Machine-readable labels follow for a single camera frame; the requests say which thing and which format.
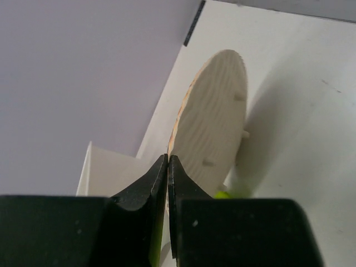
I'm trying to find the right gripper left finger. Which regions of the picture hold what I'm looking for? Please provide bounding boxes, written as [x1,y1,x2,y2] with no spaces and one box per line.
[1,154,168,266]

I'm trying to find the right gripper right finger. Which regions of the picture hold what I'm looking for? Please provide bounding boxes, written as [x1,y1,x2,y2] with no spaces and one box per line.
[167,155,324,266]

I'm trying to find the green round plate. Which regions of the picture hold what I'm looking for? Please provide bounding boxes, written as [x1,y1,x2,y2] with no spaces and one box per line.
[213,183,253,200]

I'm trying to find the orange woven round plate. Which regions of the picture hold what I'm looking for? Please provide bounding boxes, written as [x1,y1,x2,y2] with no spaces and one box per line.
[167,50,248,197]

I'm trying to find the white plastic bin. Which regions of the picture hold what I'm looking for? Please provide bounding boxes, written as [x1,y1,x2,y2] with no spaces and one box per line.
[76,141,156,198]

